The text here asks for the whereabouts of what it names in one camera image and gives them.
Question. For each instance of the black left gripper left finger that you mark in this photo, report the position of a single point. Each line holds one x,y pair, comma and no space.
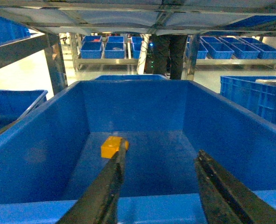
98,205

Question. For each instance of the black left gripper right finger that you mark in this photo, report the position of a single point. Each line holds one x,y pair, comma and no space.
226,200

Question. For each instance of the yellow toy block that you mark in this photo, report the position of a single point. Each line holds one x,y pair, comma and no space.
114,145

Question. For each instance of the large blue bin upper left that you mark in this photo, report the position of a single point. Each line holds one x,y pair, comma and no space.
51,156

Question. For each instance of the large blue bin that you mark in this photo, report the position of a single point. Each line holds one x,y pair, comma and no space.
51,156
255,93

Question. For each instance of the large blue bin upper right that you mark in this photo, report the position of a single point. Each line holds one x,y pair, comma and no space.
255,93

